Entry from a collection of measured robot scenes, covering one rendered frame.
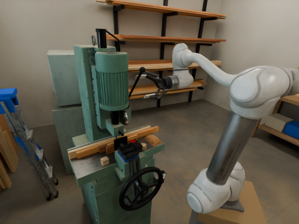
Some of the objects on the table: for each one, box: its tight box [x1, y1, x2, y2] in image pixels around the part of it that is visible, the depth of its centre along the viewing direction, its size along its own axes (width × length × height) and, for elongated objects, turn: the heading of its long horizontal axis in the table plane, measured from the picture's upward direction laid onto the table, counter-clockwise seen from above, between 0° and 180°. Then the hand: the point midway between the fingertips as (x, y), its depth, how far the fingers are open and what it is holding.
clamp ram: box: [114, 136, 128, 152], centre depth 104 cm, size 9×8×9 cm
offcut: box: [101, 156, 109, 167], centre depth 95 cm, size 4×3×4 cm
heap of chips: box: [144, 134, 162, 146], centre depth 119 cm, size 8×12×3 cm
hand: (141, 86), depth 96 cm, fingers open, 13 cm apart
